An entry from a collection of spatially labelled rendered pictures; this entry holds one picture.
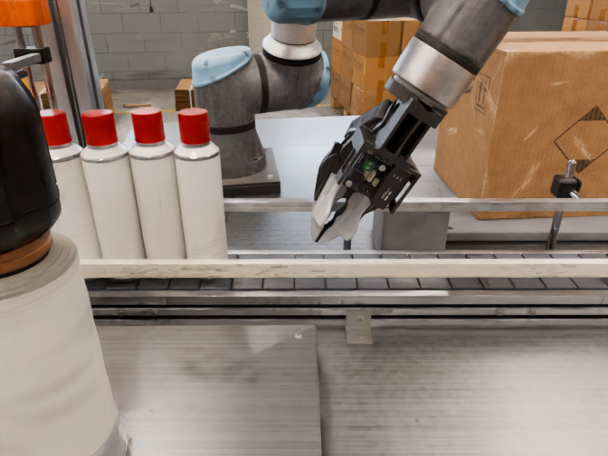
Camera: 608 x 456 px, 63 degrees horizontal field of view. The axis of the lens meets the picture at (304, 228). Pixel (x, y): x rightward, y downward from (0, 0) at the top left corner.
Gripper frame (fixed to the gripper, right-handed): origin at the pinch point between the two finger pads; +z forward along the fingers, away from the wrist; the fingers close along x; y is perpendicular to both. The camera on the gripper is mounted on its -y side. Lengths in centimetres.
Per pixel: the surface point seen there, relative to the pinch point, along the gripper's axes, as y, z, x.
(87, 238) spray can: 2.6, 13.7, -24.4
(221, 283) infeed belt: 3.6, 10.9, -7.9
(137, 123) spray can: 1.5, -2.1, -24.4
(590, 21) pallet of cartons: -338, -100, 183
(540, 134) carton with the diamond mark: -20.1, -22.7, 26.8
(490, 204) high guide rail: -2.6, -12.8, 17.6
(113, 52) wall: -523, 152, -155
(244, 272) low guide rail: 4.7, 7.3, -6.3
